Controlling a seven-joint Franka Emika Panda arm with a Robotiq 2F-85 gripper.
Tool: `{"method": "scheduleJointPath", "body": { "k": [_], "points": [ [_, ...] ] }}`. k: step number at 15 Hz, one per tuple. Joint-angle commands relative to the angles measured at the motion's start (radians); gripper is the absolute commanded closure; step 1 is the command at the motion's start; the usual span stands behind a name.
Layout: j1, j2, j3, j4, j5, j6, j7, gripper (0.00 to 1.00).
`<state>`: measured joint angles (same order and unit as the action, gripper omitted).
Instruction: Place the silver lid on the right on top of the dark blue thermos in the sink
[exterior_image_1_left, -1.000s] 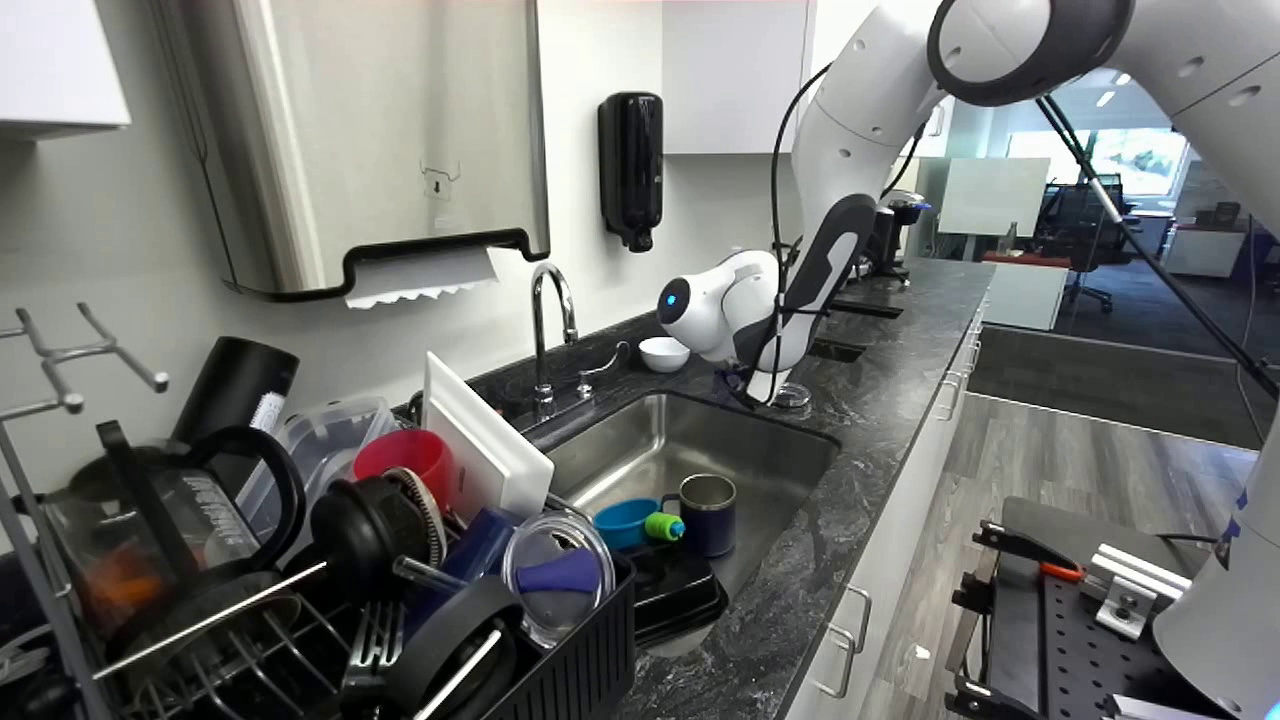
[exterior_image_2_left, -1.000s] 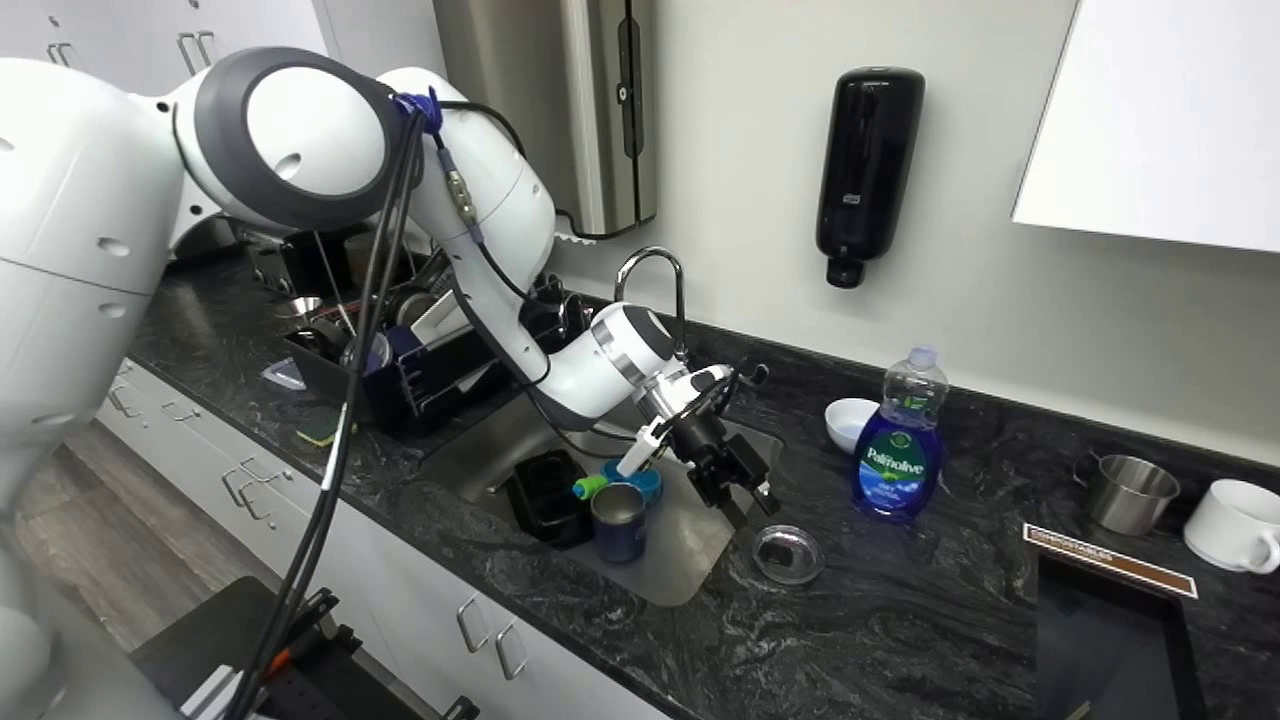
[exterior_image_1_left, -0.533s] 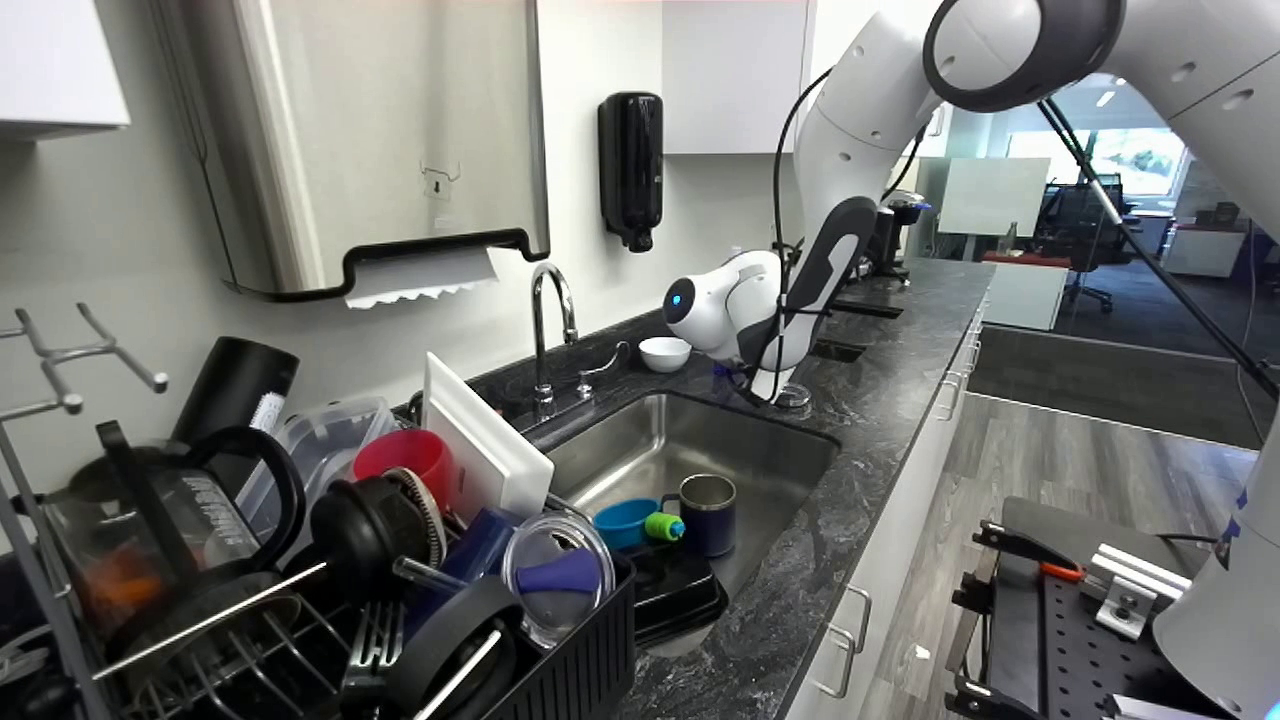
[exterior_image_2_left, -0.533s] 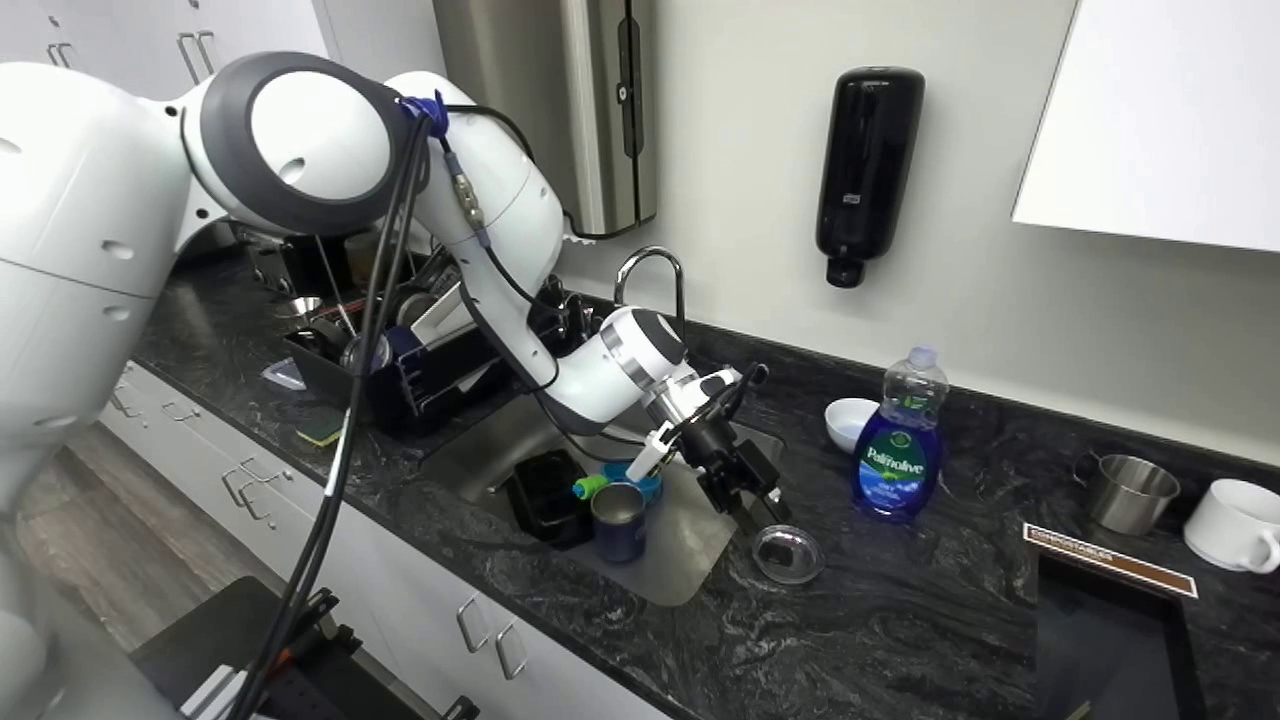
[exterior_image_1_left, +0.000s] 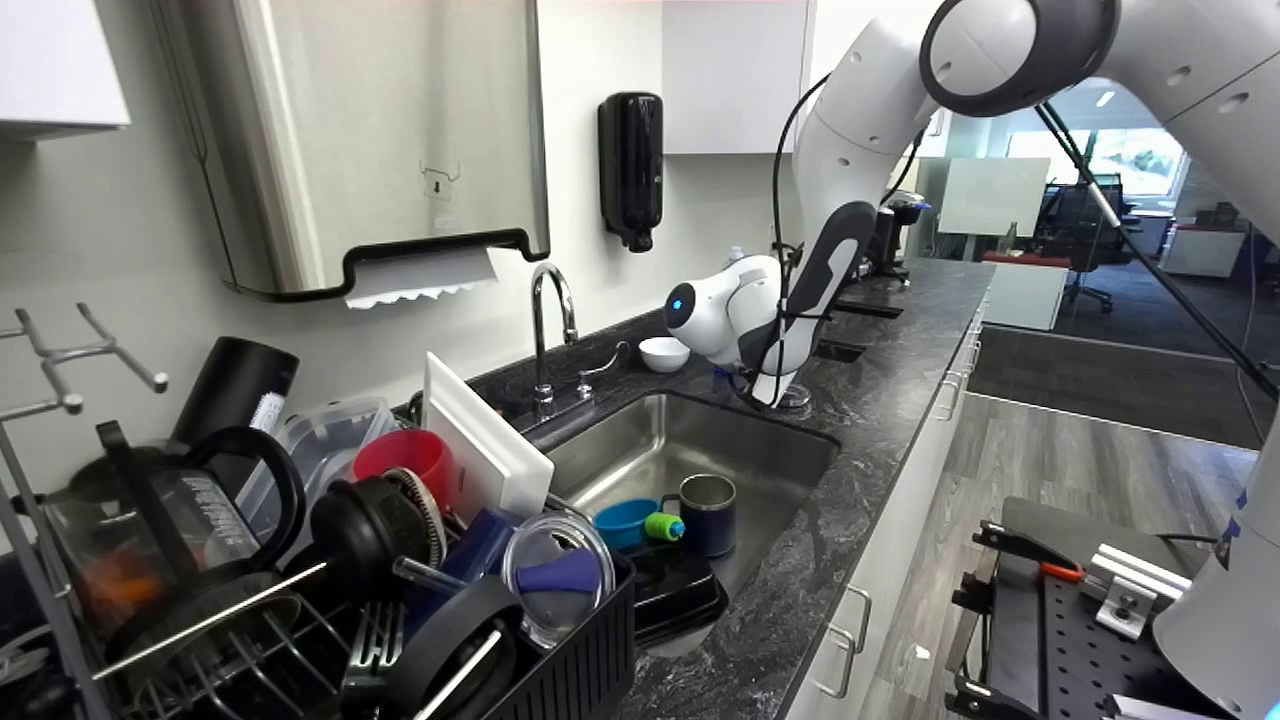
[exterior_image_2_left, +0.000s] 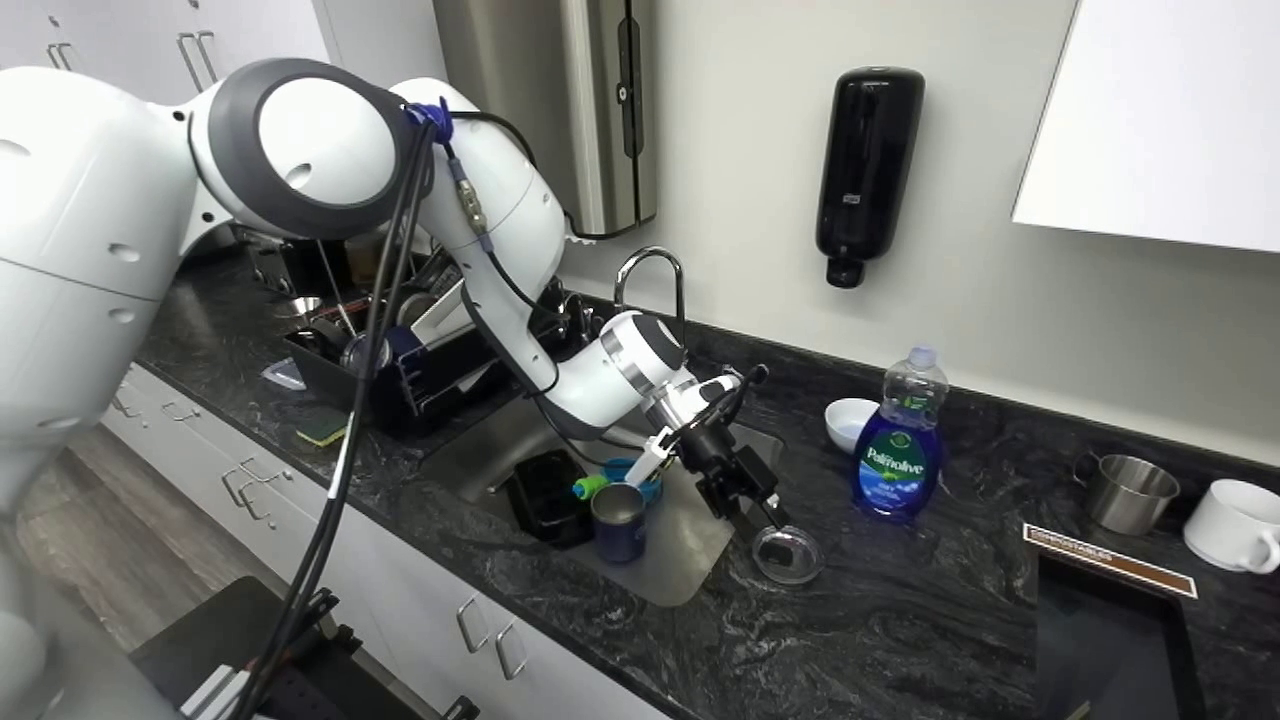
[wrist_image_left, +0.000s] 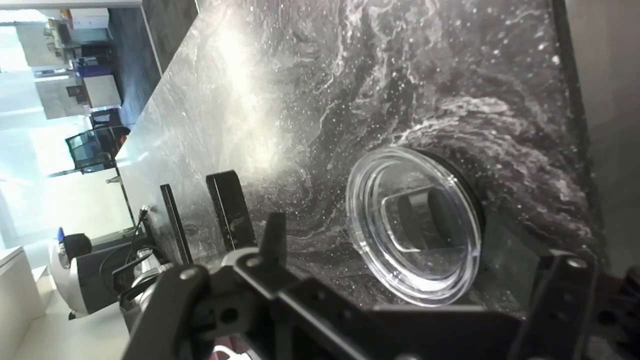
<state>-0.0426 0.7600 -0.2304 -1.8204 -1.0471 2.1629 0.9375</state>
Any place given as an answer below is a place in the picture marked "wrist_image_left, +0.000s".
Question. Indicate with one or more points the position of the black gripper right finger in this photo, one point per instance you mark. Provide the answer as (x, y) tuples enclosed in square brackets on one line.
[(562, 306)]

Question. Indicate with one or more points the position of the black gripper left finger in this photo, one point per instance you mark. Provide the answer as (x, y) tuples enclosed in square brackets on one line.
[(292, 320)]

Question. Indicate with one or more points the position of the clear round tumbler lid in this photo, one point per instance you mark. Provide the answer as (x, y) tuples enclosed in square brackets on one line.
[(413, 226)]

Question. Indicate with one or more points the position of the dark office chair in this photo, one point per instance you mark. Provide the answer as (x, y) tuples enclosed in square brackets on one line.
[(93, 151)]

